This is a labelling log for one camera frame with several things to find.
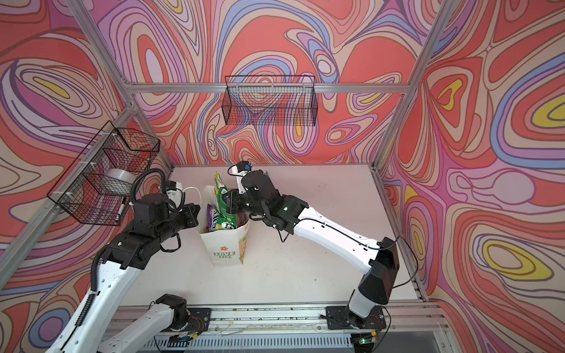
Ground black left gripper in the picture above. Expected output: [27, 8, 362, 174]
[154, 202, 201, 246]

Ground dark green snack packet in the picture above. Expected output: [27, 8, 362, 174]
[214, 172, 229, 215]

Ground yellow green candy packet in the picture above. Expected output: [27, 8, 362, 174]
[213, 213, 248, 230]

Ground purple Fox's candy packet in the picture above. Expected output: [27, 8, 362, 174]
[207, 204, 219, 232]

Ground white paper gift bag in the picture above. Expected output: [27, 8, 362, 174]
[182, 185, 250, 267]

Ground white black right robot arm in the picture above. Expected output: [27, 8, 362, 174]
[221, 162, 400, 326]

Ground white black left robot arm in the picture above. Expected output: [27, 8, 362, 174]
[48, 168, 200, 352]

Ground marker pen in basket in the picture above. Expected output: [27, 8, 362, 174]
[115, 202, 126, 224]

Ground white tape roll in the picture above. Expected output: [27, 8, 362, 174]
[102, 169, 136, 196]

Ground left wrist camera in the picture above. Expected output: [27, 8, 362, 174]
[166, 180, 184, 208]

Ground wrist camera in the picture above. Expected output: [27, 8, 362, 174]
[230, 161, 252, 194]
[166, 180, 184, 208]

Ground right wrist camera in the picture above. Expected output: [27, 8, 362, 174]
[230, 161, 252, 194]

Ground black wire basket left wall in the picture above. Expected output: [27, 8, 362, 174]
[47, 121, 160, 227]

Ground black wire basket wall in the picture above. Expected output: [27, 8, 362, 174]
[47, 121, 160, 227]
[222, 74, 319, 126]

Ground black wire basket back wall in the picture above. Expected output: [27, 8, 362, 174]
[222, 74, 319, 126]

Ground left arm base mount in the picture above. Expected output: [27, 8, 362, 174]
[160, 307, 212, 335]

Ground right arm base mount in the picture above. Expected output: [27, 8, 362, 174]
[319, 305, 387, 332]

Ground aluminium front rail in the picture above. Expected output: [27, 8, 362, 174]
[99, 302, 459, 352]

